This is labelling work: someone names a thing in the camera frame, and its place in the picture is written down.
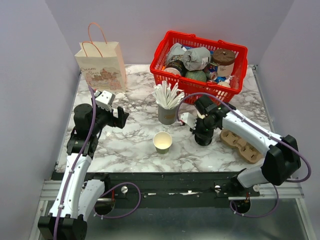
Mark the green textured ball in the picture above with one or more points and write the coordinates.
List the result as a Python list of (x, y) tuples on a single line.
[(197, 75)]

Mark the white wrapped straws bundle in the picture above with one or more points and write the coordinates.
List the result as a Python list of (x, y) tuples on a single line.
[(167, 96)]

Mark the green paper coffee cup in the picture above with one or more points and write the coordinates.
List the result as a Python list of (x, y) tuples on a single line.
[(162, 142)]

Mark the black mounting base rail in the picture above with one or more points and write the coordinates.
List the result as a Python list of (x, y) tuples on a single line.
[(156, 190)]

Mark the cream printed paper bag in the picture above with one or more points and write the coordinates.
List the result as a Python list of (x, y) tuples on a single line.
[(102, 65)]

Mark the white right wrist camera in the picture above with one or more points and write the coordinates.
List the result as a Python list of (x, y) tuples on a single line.
[(189, 119)]

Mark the white pump bottle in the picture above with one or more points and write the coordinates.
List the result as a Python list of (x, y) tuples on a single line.
[(224, 81)]

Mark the red blue drink can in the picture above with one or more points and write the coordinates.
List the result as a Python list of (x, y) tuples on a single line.
[(211, 73)]

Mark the grey wrapped bundle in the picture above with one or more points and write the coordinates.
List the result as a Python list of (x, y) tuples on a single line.
[(196, 59)]

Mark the black plastic cup lid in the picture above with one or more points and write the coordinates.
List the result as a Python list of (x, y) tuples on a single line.
[(202, 141)]

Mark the grey straw holder cup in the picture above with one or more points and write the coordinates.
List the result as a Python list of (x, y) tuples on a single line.
[(167, 116)]

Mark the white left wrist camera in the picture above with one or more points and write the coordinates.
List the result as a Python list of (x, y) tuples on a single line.
[(105, 100)]

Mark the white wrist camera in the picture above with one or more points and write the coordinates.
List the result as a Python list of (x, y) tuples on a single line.
[(189, 119), (105, 100)]

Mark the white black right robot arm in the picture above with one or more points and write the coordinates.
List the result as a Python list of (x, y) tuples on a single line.
[(281, 158)]

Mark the brown lidded white tub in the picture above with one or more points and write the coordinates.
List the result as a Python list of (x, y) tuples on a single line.
[(225, 61)]

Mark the brown cardboard cup carrier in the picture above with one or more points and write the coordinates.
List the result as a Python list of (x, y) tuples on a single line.
[(244, 149)]

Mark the red plastic shopping basket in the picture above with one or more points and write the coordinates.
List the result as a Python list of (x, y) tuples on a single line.
[(190, 86)]

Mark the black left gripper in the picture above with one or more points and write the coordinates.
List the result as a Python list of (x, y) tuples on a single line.
[(119, 122)]

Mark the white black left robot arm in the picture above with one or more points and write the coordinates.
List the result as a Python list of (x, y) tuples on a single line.
[(76, 198)]

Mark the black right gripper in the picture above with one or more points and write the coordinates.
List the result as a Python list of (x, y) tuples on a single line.
[(197, 131)]

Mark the dark printed paper cup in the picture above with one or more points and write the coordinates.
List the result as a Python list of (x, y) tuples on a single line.
[(176, 66)]

